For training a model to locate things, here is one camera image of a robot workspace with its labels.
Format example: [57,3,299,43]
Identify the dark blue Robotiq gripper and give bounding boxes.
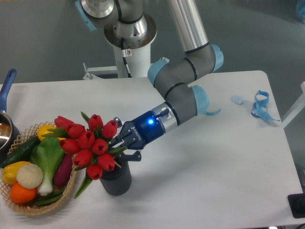
[109,111,164,162]

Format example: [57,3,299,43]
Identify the red tulip bouquet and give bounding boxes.
[54,113,126,198]

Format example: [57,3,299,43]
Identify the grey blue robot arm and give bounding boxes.
[75,0,224,161]

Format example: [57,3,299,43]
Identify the dark grey ribbed vase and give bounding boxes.
[100,161,132,196]

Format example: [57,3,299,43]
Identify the purple sweet potato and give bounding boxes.
[53,155,72,187]

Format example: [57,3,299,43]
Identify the green bok choy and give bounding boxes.
[30,137,65,196]

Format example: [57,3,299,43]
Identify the yellow squash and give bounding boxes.
[37,125,66,142]

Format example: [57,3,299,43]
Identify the woven bamboo basket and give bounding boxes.
[0,121,77,216]

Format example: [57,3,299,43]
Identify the blue curled ribbon piece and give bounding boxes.
[203,109,221,116]

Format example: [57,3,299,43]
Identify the white garlic bulb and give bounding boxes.
[16,163,43,189]

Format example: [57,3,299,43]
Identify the green pea pods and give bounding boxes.
[34,189,64,207]

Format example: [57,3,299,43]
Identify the green cucumber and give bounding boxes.
[0,136,40,168]

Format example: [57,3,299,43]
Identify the orange fruit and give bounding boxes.
[10,183,37,204]

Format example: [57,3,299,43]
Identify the yellow bell pepper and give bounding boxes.
[1,161,30,185]

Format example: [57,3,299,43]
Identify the small light blue cap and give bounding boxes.
[231,95,244,105]

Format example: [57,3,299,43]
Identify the black device at edge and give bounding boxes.
[287,193,305,219]

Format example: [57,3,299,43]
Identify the blue object top corner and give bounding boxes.
[295,0,305,19]

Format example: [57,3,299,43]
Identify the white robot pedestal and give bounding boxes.
[83,44,152,80]

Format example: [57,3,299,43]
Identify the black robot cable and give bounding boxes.
[120,38,132,78]

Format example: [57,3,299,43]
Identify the blue handled saucepan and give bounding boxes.
[0,69,20,163]

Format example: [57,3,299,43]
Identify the blue ribbon strap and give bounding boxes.
[250,89,281,123]

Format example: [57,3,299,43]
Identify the white frame bar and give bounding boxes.
[282,82,305,128]

